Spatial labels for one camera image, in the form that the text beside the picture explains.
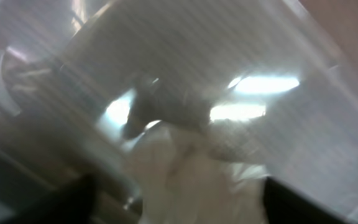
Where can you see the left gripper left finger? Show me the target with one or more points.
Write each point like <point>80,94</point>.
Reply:
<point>73,203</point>

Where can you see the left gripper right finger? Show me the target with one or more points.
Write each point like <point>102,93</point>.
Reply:
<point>284,206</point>

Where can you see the white napkin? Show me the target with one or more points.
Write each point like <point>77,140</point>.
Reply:
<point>184,177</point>

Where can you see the clear plastic storage bin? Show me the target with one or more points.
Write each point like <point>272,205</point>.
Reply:
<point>81,81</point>

